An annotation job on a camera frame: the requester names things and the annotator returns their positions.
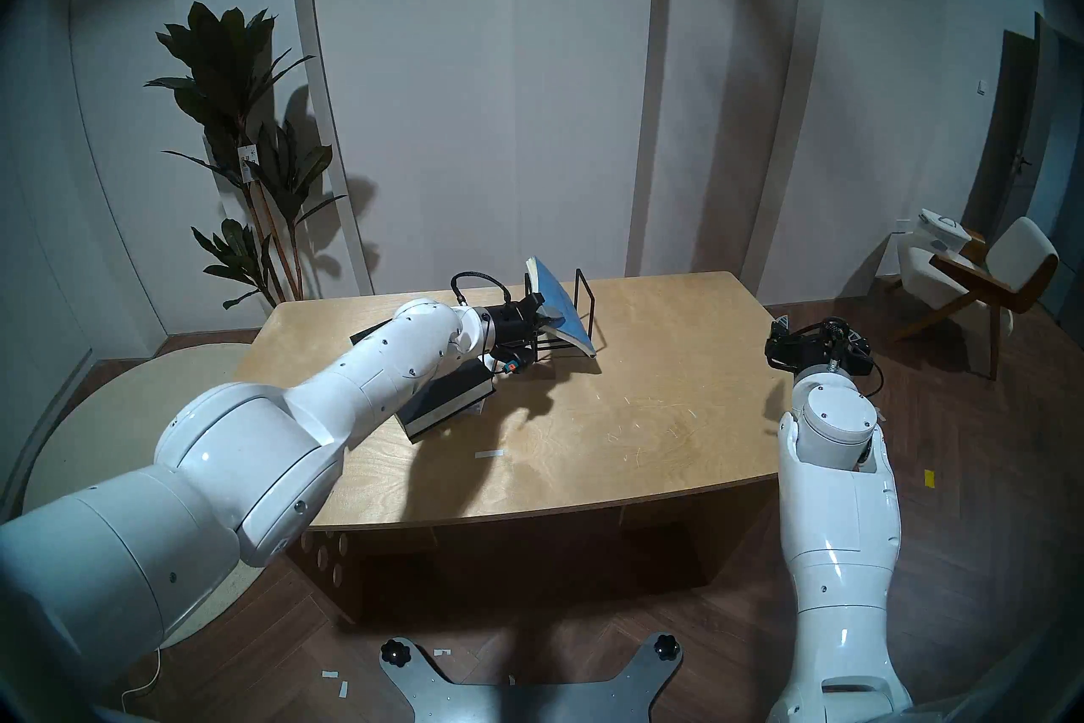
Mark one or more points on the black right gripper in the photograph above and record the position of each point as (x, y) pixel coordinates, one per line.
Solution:
(821, 353)

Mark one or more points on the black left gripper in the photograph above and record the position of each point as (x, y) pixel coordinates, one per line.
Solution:
(515, 332)

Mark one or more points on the blue cloth-covered book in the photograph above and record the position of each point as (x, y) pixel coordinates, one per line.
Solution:
(563, 298)

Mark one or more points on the thick black hardcover book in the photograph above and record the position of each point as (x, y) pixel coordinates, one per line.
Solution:
(457, 404)

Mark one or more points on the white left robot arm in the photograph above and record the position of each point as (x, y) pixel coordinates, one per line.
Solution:
(254, 459)

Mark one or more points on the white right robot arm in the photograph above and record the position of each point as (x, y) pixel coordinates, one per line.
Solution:
(838, 526)

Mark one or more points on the white plastic container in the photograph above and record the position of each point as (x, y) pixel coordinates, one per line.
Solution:
(944, 230)

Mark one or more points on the white wooden armchair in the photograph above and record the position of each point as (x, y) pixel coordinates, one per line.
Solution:
(1020, 251)

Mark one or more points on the dark door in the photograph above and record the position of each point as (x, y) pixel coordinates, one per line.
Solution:
(1012, 120)

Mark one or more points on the white plant tag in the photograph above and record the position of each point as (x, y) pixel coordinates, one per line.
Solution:
(247, 164)

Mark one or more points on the black base knob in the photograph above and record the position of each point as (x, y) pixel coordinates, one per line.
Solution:
(395, 653)
(666, 648)

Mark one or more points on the tall green potted plant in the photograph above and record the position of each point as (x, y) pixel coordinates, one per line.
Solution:
(224, 52)

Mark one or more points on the round beige rug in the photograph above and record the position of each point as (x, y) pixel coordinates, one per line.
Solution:
(102, 408)

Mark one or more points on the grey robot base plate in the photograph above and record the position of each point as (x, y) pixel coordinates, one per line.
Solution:
(525, 700)

